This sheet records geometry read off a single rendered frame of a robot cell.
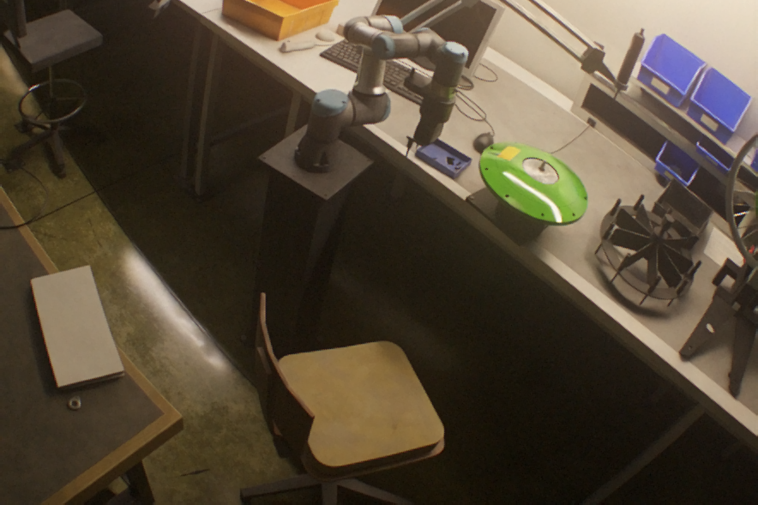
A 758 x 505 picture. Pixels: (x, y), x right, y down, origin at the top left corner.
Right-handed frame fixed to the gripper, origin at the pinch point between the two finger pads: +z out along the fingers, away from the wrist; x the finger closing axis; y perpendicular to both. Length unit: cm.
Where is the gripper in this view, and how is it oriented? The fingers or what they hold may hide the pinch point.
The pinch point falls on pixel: (411, 152)
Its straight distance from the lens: 167.2
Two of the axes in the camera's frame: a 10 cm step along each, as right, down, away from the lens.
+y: 8.3, 4.9, -2.5
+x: 5.0, -4.7, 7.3
